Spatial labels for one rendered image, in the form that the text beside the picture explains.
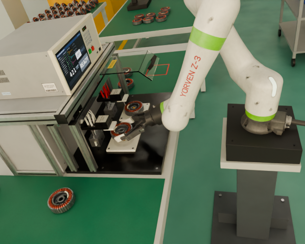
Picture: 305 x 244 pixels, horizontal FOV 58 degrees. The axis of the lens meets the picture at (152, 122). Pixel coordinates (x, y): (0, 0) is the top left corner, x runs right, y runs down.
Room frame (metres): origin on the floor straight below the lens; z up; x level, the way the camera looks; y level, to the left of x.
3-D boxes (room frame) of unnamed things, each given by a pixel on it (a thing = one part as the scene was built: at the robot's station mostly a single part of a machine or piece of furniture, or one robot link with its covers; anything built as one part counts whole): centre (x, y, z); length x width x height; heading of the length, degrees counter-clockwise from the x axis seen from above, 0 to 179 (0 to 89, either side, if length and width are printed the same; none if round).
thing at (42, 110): (1.29, 0.43, 1.09); 0.68 x 0.44 x 0.05; 162
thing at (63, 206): (0.79, 0.46, 0.77); 0.11 x 0.11 x 0.04
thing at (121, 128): (1.08, 0.16, 0.84); 0.11 x 0.11 x 0.04
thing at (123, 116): (1.31, 0.09, 0.78); 0.15 x 0.15 x 0.01; 72
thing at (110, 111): (1.35, 0.22, 0.80); 0.08 x 0.05 x 0.06; 162
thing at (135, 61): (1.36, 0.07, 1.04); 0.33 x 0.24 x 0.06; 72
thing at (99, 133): (1.12, 0.30, 0.80); 0.08 x 0.05 x 0.06; 162
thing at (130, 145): (1.08, 0.16, 0.78); 0.15 x 0.15 x 0.01; 72
